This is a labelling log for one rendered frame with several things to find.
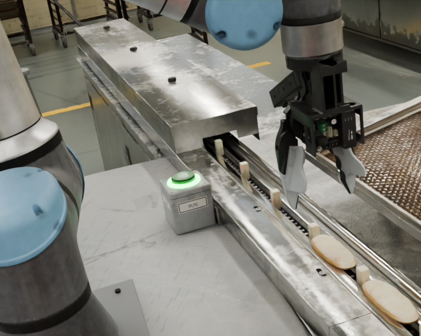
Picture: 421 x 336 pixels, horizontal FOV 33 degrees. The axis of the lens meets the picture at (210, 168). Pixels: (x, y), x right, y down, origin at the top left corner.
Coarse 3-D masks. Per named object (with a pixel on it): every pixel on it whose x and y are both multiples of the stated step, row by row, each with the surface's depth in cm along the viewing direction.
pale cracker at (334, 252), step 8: (312, 240) 102; (320, 240) 101; (328, 240) 101; (336, 240) 101; (320, 248) 99; (328, 248) 99; (336, 248) 99; (344, 248) 99; (328, 256) 97; (336, 256) 97; (344, 256) 96; (352, 256) 97; (336, 264) 96; (344, 264) 95; (352, 264) 95
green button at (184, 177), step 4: (180, 172) 119; (184, 172) 119; (188, 172) 119; (192, 172) 119; (176, 176) 118; (180, 176) 118; (184, 176) 118; (188, 176) 117; (192, 176) 117; (172, 180) 117; (176, 180) 117; (180, 180) 116; (184, 180) 116; (188, 180) 116; (192, 180) 117; (180, 184) 116
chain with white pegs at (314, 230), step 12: (216, 144) 141; (240, 168) 129; (252, 180) 128; (264, 192) 123; (276, 192) 116; (276, 204) 116; (288, 216) 114; (300, 228) 110; (312, 228) 103; (360, 276) 91; (408, 324) 84; (420, 324) 79
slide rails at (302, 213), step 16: (208, 144) 145; (224, 144) 144; (224, 160) 136; (240, 160) 135; (240, 176) 128; (256, 176) 127; (256, 192) 121; (272, 208) 115; (288, 208) 114; (304, 208) 113; (288, 224) 109; (320, 224) 108; (304, 240) 104; (320, 256) 99; (336, 272) 95; (352, 288) 91; (368, 304) 87; (416, 304) 86; (384, 320) 84; (416, 320) 83
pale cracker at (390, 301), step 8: (376, 280) 90; (368, 288) 89; (376, 288) 88; (384, 288) 88; (392, 288) 88; (368, 296) 88; (376, 296) 87; (384, 296) 87; (392, 296) 86; (400, 296) 86; (376, 304) 86; (384, 304) 85; (392, 304) 85; (400, 304) 85; (408, 304) 85; (384, 312) 85; (392, 312) 84; (400, 312) 83; (408, 312) 83; (416, 312) 84; (400, 320) 83; (408, 320) 83
